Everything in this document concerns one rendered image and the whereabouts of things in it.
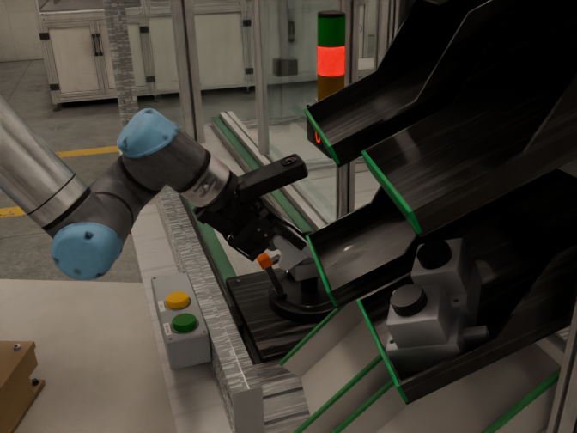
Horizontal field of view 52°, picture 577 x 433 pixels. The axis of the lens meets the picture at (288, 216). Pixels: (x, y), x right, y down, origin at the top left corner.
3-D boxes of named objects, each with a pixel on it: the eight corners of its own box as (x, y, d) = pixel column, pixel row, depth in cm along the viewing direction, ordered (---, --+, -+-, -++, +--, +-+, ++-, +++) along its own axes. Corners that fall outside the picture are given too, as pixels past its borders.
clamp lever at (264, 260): (276, 296, 99) (258, 262, 95) (272, 289, 101) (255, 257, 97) (294, 285, 100) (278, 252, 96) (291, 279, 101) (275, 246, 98)
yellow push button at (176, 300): (168, 315, 103) (167, 305, 102) (165, 302, 106) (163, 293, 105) (191, 310, 104) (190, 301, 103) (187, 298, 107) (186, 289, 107)
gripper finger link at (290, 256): (300, 282, 98) (258, 248, 95) (324, 255, 97) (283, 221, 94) (304, 289, 95) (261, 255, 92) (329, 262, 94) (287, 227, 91)
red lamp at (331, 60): (323, 77, 105) (323, 49, 103) (312, 71, 109) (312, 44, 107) (349, 74, 106) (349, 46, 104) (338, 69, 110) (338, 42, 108)
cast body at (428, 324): (396, 374, 53) (367, 319, 50) (403, 337, 56) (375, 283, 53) (492, 365, 49) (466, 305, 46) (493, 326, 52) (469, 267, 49)
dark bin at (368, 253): (337, 309, 63) (306, 257, 60) (312, 250, 75) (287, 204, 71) (580, 186, 61) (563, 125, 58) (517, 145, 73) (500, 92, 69)
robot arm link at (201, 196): (204, 144, 89) (216, 162, 82) (227, 161, 92) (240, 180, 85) (173, 181, 90) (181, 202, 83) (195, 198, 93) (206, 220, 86)
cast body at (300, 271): (295, 282, 98) (294, 244, 95) (287, 269, 102) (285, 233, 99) (343, 271, 100) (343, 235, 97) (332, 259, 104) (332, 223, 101)
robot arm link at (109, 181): (57, 223, 81) (107, 172, 77) (82, 188, 91) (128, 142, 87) (102, 259, 84) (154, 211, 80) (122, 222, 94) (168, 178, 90)
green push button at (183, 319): (174, 338, 97) (173, 328, 96) (171, 325, 100) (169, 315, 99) (199, 333, 98) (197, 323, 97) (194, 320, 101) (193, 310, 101)
